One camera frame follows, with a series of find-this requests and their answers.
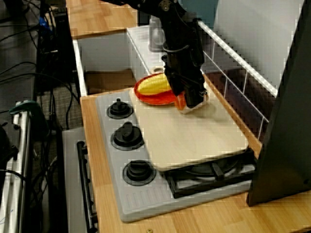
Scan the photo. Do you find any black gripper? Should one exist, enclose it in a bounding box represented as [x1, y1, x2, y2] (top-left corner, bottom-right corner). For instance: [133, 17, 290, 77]
[162, 47, 207, 109]

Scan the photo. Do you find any toy salmon nigiri sushi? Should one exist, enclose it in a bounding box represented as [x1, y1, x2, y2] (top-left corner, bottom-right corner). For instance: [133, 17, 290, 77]
[174, 93, 210, 115]

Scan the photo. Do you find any yellow toy corn cob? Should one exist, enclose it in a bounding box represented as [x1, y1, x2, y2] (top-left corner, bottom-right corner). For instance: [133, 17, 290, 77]
[137, 74, 173, 96]

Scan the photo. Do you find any red round plate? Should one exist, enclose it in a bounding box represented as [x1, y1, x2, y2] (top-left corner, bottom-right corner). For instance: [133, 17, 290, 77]
[134, 77, 180, 106]

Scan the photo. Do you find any light wooden cutting board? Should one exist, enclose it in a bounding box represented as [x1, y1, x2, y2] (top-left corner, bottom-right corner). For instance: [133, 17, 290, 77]
[128, 67, 250, 172]

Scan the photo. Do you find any dark tile backsplash panel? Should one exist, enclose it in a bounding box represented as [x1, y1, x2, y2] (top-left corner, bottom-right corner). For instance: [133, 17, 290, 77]
[196, 18, 279, 144]

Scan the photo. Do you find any grey toy faucet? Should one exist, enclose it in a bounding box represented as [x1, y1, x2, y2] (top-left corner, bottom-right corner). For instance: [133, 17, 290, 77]
[148, 16, 168, 52]

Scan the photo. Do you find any small black stove knob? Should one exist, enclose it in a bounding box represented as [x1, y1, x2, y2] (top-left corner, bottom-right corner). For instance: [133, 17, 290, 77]
[106, 98, 134, 120]

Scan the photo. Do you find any large black stove knob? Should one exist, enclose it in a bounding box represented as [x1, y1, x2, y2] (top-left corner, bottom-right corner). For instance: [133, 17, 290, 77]
[110, 121, 145, 151]

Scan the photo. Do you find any teal box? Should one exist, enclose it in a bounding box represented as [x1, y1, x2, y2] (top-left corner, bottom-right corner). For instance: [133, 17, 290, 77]
[181, 0, 219, 27]

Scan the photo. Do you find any white toy sink basin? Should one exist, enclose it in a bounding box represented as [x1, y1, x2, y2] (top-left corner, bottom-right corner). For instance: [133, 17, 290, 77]
[72, 25, 207, 98]

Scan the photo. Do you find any black burner grate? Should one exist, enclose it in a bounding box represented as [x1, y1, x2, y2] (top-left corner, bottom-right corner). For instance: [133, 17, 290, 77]
[165, 147, 258, 199]

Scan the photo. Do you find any black slanted stand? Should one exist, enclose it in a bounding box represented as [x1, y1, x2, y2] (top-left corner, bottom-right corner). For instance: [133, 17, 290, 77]
[246, 0, 311, 207]

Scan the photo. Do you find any light wooden table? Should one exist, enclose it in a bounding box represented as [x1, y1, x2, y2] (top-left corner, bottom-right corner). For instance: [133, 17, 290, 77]
[65, 0, 139, 39]

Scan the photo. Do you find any grey toy stove top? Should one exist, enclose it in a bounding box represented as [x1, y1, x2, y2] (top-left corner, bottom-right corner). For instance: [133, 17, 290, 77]
[94, 91, 258, 223]

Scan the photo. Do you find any wooden kitchen countertop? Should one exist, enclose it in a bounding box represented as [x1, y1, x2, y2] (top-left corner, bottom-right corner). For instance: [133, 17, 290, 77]
[80, 72, 311, 233]

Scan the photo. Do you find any black computer tower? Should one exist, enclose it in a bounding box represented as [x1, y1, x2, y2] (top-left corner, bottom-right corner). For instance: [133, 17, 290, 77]
[36, 7, 78, 93]

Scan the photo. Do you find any white toy oven front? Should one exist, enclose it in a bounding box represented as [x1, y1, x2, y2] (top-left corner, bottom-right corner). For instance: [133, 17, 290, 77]
[62, 127, 98, 233]

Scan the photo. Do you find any black equipment case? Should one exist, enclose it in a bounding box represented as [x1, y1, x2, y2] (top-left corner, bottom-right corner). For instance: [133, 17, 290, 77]
[0, 123, 19, 170]

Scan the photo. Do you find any black oven door handle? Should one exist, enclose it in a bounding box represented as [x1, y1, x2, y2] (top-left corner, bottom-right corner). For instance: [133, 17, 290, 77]
[76, 140, 98, 231]

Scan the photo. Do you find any thin black cable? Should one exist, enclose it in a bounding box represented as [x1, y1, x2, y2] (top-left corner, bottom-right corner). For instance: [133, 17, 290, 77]
[47, 82, 58, 122]

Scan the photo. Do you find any aluminium frame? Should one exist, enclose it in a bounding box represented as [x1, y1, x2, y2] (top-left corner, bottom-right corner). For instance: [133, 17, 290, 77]
[0, 104, 34, 233]

